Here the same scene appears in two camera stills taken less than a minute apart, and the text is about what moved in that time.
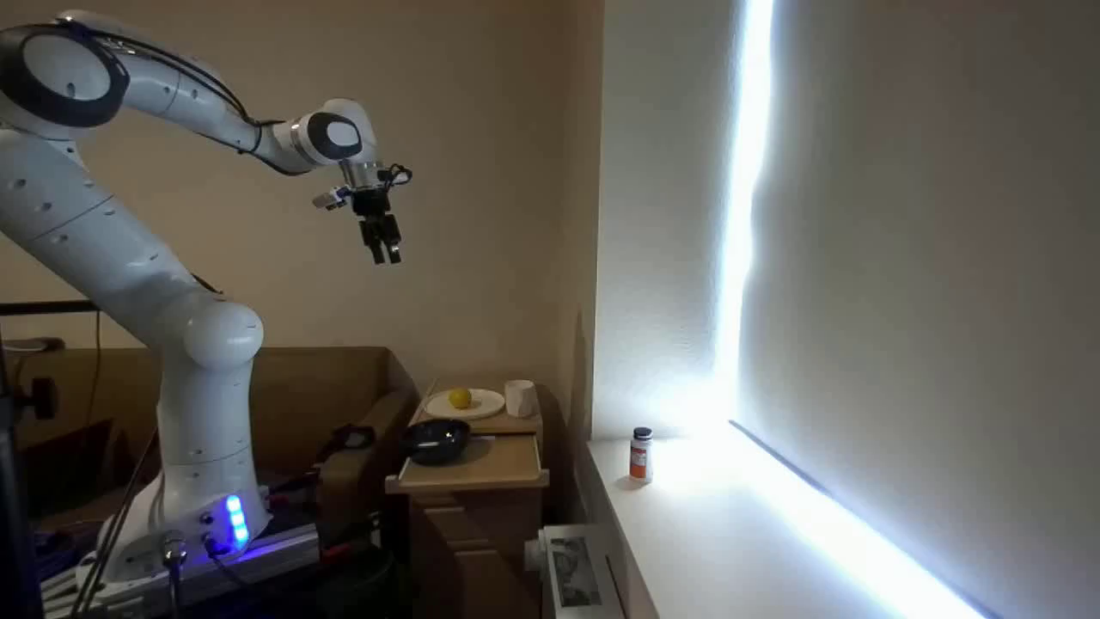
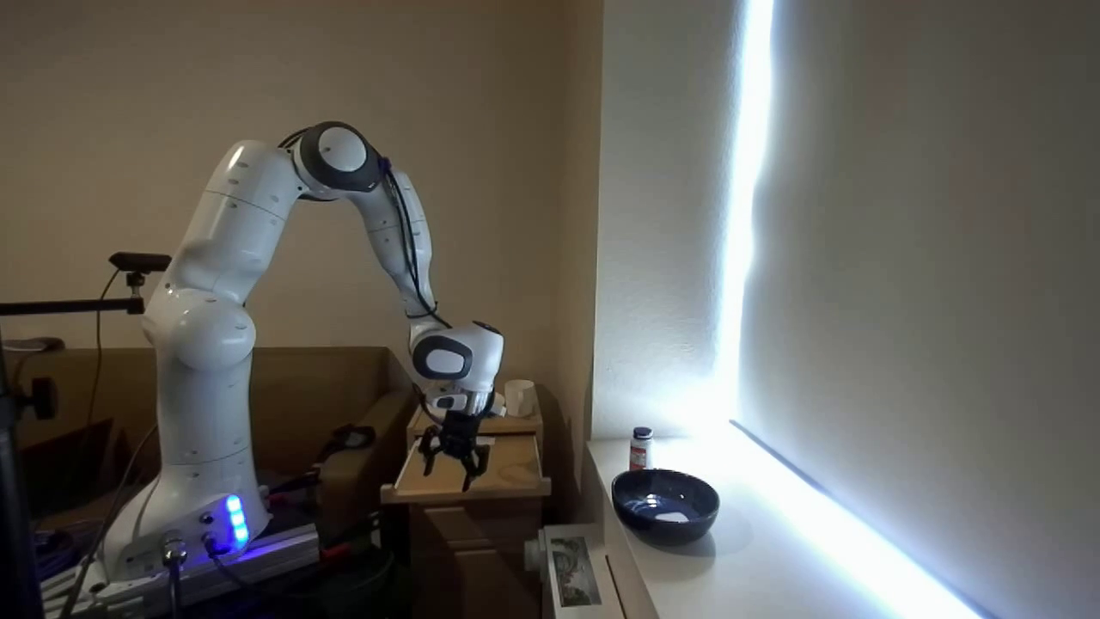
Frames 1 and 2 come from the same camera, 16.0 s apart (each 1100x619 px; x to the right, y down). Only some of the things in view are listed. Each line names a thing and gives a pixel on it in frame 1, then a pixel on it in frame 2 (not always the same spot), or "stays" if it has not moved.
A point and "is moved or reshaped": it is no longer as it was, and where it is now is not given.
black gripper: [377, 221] -> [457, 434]
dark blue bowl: [438, 442] is moved or reshaped
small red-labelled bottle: [640, 453] stays
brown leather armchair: [86, 426] stays
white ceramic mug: [520, 396] stays
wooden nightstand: [474, 523] stays
